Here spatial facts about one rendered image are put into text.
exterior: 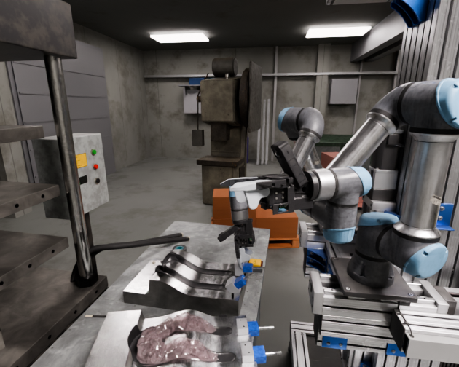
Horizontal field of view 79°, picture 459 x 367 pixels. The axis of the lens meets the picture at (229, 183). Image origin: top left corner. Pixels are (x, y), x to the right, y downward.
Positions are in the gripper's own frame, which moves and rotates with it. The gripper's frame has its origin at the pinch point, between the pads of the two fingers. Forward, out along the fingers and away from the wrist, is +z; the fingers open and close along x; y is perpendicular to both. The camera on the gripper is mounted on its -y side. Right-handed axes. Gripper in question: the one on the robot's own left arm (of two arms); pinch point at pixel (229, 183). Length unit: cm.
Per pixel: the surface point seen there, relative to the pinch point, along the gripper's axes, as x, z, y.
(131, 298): 61, 27, 55
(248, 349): 17, -9, 56
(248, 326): 28, -13, 56
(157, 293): 55, 17, 52
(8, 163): 419, 205, 7
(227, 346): 23, -4, 58
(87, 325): 54, 44, 59
